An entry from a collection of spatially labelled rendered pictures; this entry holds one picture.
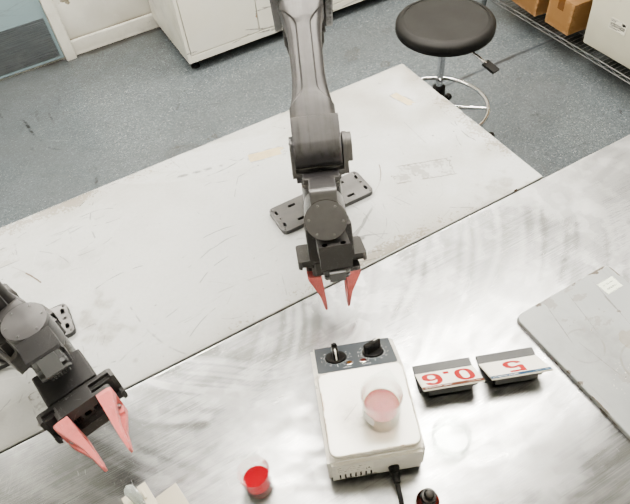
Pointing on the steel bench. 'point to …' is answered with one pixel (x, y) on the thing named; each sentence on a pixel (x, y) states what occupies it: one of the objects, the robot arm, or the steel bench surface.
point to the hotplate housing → (407, 458)
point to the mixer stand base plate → (601, 347)
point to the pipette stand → (160, 496)
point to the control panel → (353, 357)
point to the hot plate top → (351, 441)
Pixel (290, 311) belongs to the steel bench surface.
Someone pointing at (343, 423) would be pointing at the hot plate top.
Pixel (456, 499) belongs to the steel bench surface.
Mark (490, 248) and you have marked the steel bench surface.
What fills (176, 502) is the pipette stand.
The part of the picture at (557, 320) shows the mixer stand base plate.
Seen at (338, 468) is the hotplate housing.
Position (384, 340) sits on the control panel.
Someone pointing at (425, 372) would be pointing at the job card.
